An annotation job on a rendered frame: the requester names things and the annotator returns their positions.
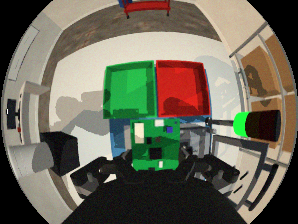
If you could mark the green bin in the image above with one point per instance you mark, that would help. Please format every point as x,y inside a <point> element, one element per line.
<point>128,90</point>

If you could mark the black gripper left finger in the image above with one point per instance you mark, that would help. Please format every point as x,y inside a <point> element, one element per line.
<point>85,179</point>

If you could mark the green circuit board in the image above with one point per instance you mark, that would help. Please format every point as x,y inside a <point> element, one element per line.
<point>155,143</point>

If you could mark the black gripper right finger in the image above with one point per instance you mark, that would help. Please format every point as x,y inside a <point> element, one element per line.
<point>222,175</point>

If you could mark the red bin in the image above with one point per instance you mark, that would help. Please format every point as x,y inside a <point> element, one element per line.
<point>182,88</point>

